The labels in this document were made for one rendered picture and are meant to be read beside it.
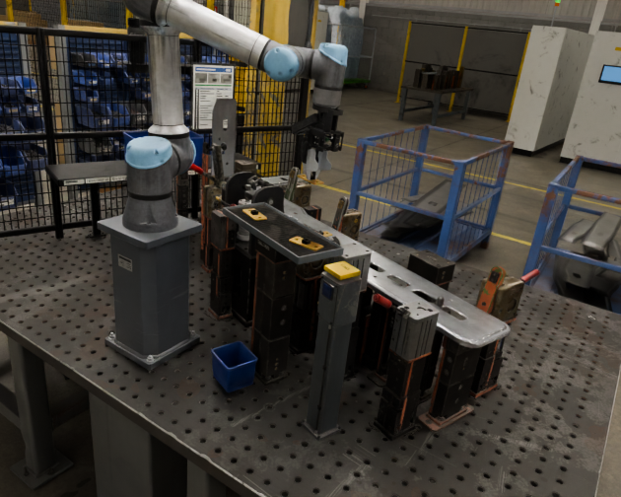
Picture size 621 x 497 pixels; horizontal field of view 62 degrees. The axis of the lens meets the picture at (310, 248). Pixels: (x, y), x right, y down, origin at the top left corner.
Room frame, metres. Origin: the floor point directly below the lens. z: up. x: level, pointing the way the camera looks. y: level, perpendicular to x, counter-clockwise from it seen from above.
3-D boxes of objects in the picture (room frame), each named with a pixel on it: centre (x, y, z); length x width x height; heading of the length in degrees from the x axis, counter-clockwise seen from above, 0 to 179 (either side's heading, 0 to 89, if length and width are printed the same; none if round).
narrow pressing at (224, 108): (2.24, 0.42, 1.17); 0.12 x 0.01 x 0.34; 129
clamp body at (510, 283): (1.32, -0.54, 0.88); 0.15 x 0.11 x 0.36; 129
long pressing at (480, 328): (1.65, -0.05, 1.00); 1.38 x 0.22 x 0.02; 39
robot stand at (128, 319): (1.37, 0.46, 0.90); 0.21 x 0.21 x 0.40; 58
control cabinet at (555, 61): (9.90, -3.98, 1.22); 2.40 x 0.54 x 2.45; 145
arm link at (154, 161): (1.37, 0.46, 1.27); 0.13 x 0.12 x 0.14; 173
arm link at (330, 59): (1.44, 0.00, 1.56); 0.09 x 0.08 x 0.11; 83
